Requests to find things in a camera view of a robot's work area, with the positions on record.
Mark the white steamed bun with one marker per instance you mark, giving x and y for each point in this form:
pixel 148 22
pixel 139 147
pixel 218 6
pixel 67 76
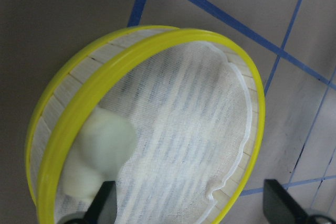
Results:
pixel 104 143

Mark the yellow steamer basket centre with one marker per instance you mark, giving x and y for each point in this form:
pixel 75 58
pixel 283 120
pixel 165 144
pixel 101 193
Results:
pixel 196 101

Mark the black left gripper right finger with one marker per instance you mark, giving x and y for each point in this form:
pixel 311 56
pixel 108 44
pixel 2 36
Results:
pixel 280 207

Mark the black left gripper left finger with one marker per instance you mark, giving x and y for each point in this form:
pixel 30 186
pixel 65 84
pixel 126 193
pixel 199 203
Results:
pixel 103 208

